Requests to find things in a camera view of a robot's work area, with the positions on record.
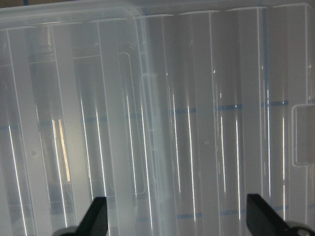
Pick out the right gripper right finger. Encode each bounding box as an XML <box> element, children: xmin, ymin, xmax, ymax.
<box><xmin>247</xmin><ymin>194</ymin><xmax>315</xmax><ymax>236</ymax></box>

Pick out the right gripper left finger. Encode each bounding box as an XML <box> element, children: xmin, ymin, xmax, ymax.
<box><xmin>58</xmin><ymin>197</ymin><xmax>108</xmax><ymax>236</ymax></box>

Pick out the clear plastic box lid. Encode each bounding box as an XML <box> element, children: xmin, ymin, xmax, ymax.
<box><xmin>0</xmin><ymin>0</ymin><xmax>315</xmax><ymax>236</ymax></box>

